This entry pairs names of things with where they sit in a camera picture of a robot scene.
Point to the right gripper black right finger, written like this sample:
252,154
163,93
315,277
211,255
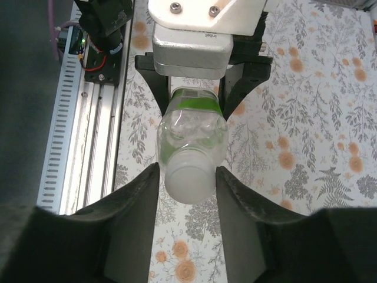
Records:
279,244

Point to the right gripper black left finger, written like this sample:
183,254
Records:
112,236

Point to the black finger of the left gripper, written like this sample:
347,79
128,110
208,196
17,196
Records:
247,76
153,82

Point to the white bottle cap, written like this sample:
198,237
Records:
188,182

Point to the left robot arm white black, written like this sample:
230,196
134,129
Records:
100,17

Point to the floral patterned table cover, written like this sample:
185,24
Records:
309,118

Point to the small circuit board green light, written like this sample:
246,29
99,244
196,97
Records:
73,38

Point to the grey metal panel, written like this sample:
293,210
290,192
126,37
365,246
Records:
23,103

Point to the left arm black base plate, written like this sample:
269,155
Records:
112,72

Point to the aluminium front frame rail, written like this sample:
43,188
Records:
97,147

